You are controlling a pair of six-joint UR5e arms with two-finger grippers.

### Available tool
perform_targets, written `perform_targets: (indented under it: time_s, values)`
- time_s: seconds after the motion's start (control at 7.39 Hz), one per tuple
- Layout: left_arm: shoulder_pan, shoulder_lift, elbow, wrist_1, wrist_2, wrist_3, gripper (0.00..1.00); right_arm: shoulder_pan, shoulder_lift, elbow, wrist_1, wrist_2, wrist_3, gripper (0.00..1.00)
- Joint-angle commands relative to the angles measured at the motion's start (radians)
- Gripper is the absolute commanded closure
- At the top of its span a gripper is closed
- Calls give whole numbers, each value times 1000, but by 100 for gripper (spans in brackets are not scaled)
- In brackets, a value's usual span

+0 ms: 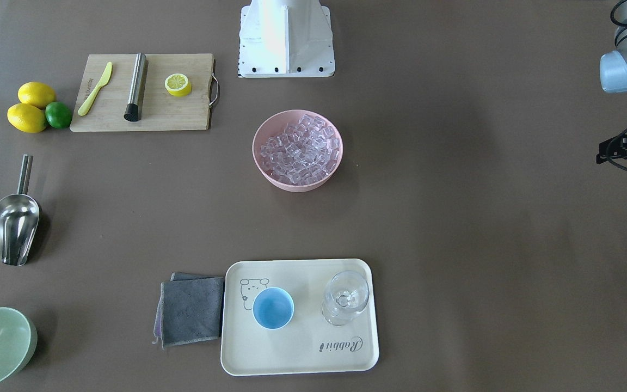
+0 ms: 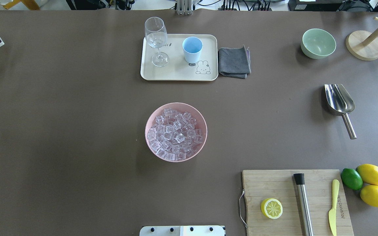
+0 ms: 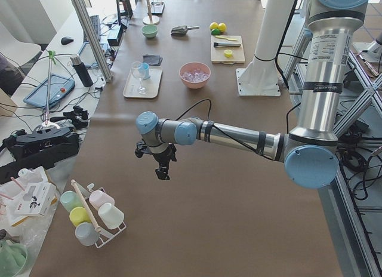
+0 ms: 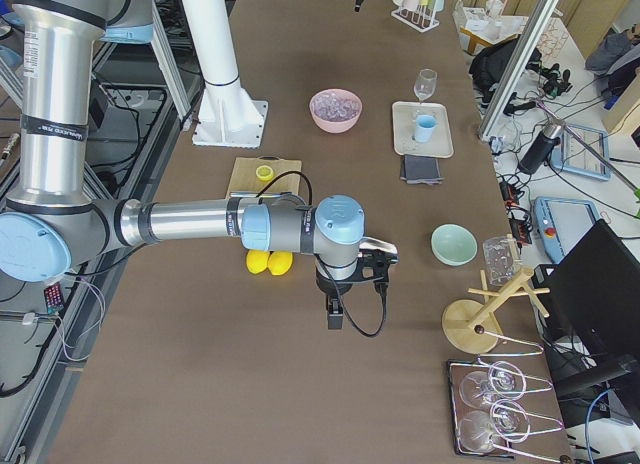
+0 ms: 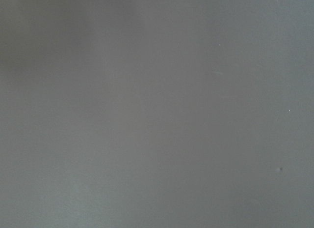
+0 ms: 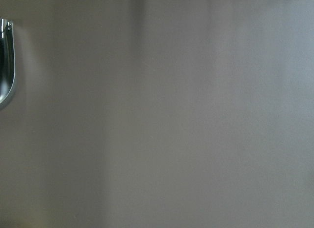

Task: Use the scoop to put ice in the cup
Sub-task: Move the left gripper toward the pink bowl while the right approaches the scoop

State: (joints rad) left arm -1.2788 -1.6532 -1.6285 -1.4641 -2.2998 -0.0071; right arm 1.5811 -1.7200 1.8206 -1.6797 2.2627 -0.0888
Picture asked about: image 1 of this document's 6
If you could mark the stainless steel ice scoop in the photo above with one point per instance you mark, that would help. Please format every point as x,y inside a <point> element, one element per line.
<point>19,218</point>

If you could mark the pile of clear ice cubes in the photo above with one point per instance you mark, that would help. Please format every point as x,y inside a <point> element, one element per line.
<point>300,149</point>

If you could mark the light blue cup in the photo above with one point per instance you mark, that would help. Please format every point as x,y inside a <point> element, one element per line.
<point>273,308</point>

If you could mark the clear wine glass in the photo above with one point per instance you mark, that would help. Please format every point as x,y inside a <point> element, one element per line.
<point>346,296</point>

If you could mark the pink bowl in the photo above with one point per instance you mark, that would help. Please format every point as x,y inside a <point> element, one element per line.
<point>270,174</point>

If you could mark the cream rabbit tray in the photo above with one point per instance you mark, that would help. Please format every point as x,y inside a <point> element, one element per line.
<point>308,343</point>

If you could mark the half lemon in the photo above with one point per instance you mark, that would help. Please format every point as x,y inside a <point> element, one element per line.
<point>178,85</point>

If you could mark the grey folded cloth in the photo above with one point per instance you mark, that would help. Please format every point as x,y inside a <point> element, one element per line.
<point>189,309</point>

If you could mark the bamboo cutting board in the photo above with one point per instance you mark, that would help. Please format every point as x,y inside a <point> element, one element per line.
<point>160,110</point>

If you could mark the steel muddler black tip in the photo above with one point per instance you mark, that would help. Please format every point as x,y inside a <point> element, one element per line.
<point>133,109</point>

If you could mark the yellow plastic knife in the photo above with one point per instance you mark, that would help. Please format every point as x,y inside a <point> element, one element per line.
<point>102,82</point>

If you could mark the green lime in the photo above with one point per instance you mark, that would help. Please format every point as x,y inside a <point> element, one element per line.
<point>58,115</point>

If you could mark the whole lemon upper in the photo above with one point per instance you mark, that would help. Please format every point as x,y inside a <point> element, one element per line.
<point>37,94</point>

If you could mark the whole lemon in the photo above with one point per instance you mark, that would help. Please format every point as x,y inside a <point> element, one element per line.
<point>37,94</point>
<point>27,118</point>

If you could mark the whole lemon lower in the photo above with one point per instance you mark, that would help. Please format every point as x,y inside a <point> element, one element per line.
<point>27,118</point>

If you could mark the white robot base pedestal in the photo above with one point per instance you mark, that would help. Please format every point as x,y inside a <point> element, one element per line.
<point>285,39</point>

